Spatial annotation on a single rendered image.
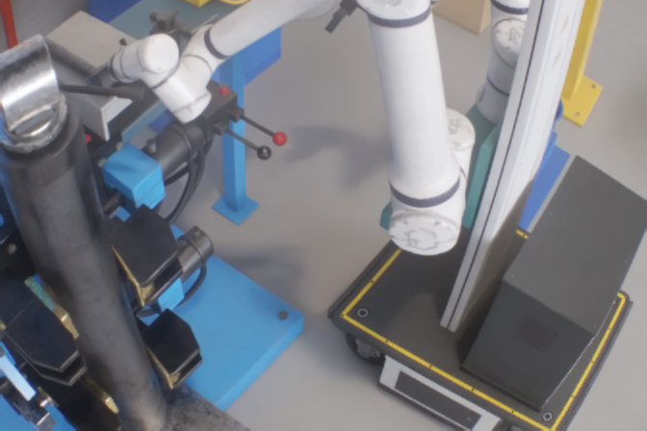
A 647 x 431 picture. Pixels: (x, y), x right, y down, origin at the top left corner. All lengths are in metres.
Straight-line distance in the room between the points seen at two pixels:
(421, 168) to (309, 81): 2.09
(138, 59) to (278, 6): 0.31
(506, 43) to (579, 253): 0.61
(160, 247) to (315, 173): 1.55
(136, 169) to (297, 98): 1.73
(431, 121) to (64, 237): 0.74
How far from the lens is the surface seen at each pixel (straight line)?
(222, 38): 1.65
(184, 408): 2.47
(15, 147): 1.34
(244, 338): 2.62
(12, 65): 1.28
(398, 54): 1.36
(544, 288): 1.97
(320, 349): 2.74
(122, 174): 1.87
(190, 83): 1.62
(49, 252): 1.53
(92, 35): 2.05
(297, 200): 3.11
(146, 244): 1.76
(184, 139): 1.97
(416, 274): 2.55
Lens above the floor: 2.40
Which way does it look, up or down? 49 degrees down
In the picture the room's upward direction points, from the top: 4 degrees clockwise
